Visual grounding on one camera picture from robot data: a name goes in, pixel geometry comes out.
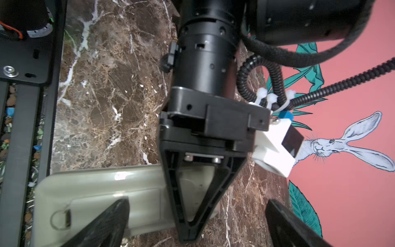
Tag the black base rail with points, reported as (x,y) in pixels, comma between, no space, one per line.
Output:
(31,51)

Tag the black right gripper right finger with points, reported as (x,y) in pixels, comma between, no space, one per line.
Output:
(287,230)

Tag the grey remote control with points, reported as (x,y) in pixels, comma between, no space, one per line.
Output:
(68,201)

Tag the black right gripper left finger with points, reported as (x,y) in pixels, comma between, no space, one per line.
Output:
(106,230)

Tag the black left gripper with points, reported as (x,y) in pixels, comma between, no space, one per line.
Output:
(203,140)

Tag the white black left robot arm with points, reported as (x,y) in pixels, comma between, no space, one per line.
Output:
(227,80)

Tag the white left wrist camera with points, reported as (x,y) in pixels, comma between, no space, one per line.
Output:
(276,150)

